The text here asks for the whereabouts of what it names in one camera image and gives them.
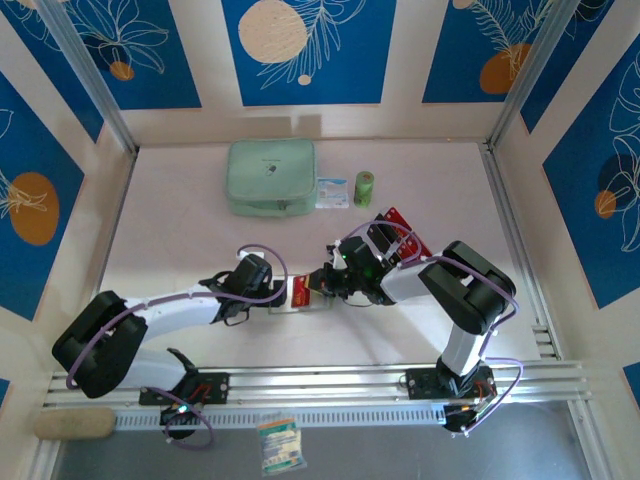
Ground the beige foam roll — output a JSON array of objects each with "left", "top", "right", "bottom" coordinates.
[{"left": 33, "top": 406, "right": 118, "bottom": 442}]

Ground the teal printed plastic packet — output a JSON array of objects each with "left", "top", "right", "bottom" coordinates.
[{"left": 256, "top": 417, "right": 308, "bottom": 476}]

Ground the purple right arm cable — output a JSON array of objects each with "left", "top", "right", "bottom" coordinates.
[{"left": 343, "top": 218, "right": 525, "bottom": 436}]

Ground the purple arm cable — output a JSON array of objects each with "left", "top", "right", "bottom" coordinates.
[
  {"left": 66, "top": 243, "right": 290, "bottom": 452},
  {"left": 343, "top": 218, "right": 525, "bottom": 436}
]

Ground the aluminium side rail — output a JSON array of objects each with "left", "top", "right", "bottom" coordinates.
[{"left": 481, "top": 144, "right": 565, "bottom": 361}]

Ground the aluminium frame post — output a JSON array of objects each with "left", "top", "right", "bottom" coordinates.
[
  {"left": 487, "top": 0, "right": 585, "bottom": 153},
  {"left": 37, "top": 0, "right": 140, "bottom": 155}
]

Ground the green card holder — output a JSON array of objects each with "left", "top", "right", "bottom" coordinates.
[{"left": 267, "top": 275, "right": 335, "bottom": 316}]

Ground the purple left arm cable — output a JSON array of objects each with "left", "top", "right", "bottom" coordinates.
[{"left": 66, "top": 243, "right": 290, "bottom": 452}]

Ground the black controller box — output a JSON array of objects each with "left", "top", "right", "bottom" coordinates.
[{"left": 159, "top": 404, "right": 202, "bottom": 441}]

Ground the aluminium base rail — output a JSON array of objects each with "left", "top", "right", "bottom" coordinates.
[{"left": 42, "top": 360, "right": 594, "bottom": 409}]

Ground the white blue surgical mask packet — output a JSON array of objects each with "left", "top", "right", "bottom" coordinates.
[{"left": 316, "top": 176, "right": 350, "bottom": 210}]

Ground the black VIP card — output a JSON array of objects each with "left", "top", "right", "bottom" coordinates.
[{"left": 374, "top": 223, "right": 397, "bottom": 254}]

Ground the mint green zipper pouch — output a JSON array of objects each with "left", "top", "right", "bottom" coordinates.
[{"left": 223, "top": 138, "right": 320, "bottom": 218}]

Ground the white slotted cable duct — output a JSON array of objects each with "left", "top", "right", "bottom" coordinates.
[{"left": 114, "top": 403, "right": 447, "bottom": 431}]

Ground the green cylindrical bottle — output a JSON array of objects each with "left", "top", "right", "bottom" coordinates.
[{"left": 353, "top": 170, "right": 376, "bottom": 208}]

